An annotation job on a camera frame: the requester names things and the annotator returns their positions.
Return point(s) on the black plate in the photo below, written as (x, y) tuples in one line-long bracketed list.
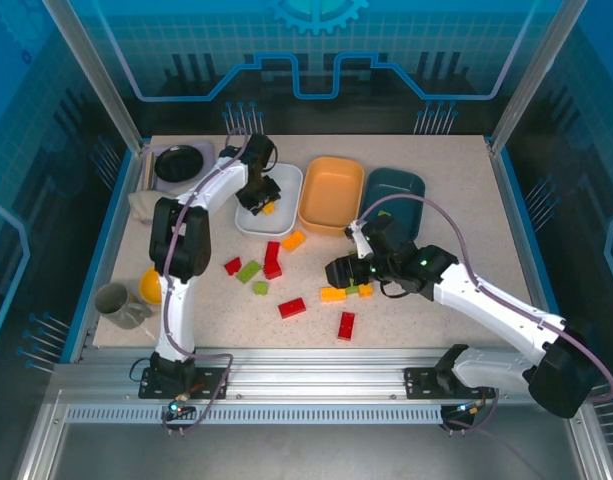
[(178, 162)]

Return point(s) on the long yellow lego brick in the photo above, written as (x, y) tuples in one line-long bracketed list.
[(333, 294), (293, 240)]

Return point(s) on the grey mug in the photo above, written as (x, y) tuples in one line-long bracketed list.
[(117, 305)]

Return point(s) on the beige cloth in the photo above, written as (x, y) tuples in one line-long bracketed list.
[(138, 205)]

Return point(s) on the aluminium mounting rail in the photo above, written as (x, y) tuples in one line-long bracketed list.
[(311, 380)]

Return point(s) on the aluminium frame post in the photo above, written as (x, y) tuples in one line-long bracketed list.
[(536, 75), (102, 75)]

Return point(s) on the small red lego brick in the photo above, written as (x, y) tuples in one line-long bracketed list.
[(232, 265)]

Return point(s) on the teal plastic container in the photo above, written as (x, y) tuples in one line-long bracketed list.
[(396, 187)]

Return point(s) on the orange plastic container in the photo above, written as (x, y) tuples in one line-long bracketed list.
[(331, 195)]

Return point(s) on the long red lego brick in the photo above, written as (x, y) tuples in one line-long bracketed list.
[(292, 307), (346, 325)]

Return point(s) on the lilac tray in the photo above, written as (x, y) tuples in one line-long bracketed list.
[(210, 148)]

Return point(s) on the white plastic container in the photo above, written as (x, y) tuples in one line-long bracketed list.
[(291, 200)]

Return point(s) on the wooden chopstick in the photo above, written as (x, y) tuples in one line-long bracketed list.
[(146, 172), (152, 172)]

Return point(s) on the long green lego brick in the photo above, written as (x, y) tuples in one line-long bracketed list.
[(249, 271)]

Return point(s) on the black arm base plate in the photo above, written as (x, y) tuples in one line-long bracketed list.
[(211, 382), (421, 382)]

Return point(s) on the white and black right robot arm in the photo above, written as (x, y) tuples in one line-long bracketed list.
[(511, 310)]

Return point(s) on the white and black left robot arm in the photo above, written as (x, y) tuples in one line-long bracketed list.
[(186, 320)]

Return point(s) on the tall red lego brick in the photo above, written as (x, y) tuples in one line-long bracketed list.
[(272, 260)]

